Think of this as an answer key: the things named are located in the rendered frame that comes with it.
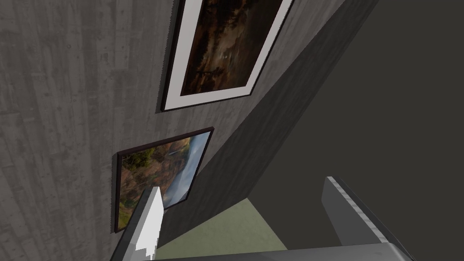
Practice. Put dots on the dark painting with white mat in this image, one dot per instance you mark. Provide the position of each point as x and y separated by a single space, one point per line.
224 47

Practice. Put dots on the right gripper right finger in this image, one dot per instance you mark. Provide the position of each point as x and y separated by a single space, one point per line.
349 217

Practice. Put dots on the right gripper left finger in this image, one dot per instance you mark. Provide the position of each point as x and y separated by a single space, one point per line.
146 228

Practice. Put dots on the landscape painting in dark frame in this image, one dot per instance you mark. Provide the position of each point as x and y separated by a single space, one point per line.
159 170

